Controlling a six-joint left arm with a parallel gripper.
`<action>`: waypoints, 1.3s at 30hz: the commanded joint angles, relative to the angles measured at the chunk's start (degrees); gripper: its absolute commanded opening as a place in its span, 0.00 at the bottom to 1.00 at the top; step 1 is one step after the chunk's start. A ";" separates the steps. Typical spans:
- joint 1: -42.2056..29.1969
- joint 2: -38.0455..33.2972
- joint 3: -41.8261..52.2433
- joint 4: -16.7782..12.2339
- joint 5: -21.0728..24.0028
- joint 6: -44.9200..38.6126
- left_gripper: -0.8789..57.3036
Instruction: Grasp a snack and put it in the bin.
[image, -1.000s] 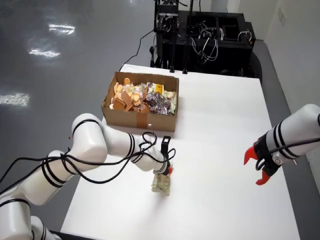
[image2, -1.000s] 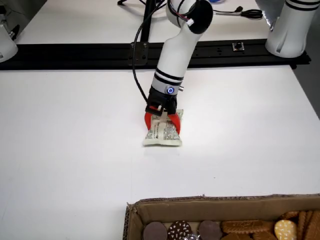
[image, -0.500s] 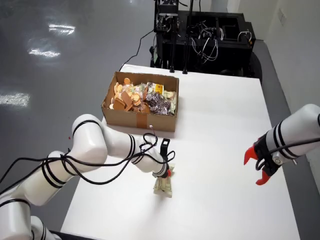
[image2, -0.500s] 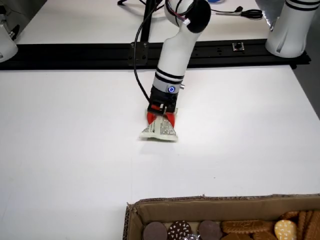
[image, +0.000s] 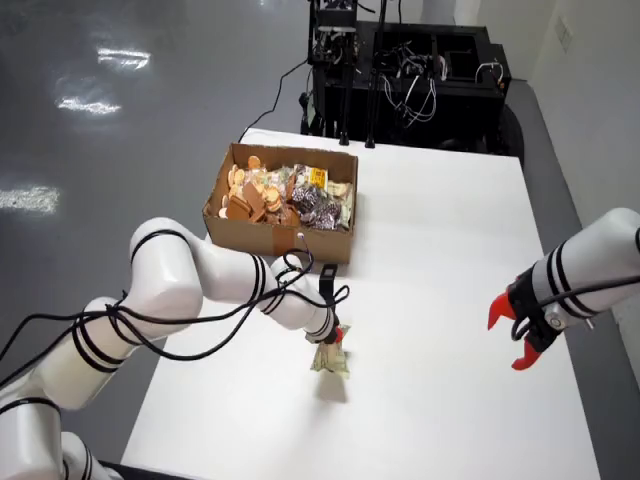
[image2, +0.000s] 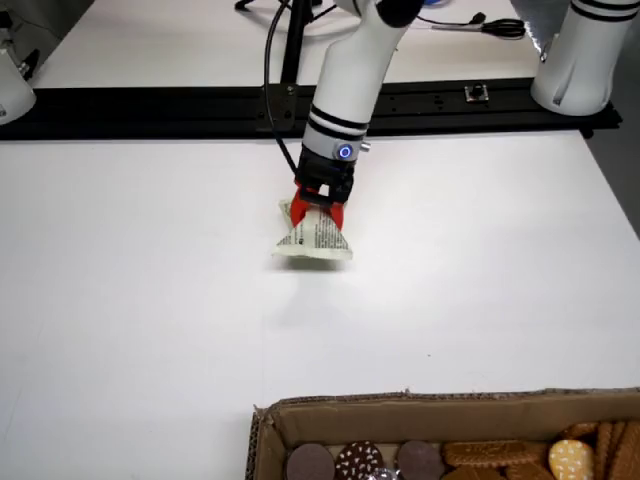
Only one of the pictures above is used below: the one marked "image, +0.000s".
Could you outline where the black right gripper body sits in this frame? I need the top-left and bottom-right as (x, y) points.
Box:
(505, 272), (564, 353)

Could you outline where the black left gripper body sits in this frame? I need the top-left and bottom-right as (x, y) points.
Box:
(305, 327), (337, 347)

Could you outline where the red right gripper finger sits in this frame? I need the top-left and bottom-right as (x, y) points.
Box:
(487, 292), (513, 332)
(510, 343), (544, 372)

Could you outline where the clear crinkled snack packet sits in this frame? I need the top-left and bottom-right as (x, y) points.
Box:
(263, 166), (296, 190)

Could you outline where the dark speckled cookie packet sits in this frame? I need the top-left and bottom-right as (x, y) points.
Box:
(291, 183), (327, 211)
(299, 200), (349, 232)

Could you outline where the brown rectangular biscuit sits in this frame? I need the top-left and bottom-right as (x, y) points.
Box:
(264, 208), (302, 228)

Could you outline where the cardboard box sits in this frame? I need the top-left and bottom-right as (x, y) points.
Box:
(202, 142), (360, 266)

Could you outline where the ridged brown biscuit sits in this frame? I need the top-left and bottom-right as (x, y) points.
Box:
(241, 180), (267, 210)

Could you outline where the black equipment cart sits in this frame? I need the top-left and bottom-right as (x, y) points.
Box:
(299, 22), (526, 156)

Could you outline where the black tripod leg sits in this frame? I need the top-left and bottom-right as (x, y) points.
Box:
(337, 62), (352, 147)
(363, 0), (391, 150)

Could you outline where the black sensor rig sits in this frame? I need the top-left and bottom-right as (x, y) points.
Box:
(307, 0), (359, 66)

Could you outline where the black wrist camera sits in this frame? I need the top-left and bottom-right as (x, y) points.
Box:
(319, 264), (338, 302)

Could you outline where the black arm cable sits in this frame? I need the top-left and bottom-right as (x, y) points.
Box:
(0, 249), (351, 391)
(510, 273), (640, 343)

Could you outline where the white cable bundle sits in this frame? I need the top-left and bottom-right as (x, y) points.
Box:
(382, 44), (439, 124)

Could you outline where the white cable loop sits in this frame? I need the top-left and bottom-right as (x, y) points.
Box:
(476, 61), (504, 84)

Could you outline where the black aluminium rail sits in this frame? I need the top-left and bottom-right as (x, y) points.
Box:
(92, 459), (132, 480)

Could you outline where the black floor cable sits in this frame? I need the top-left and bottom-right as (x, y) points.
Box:
(238, 57), (310, 144)

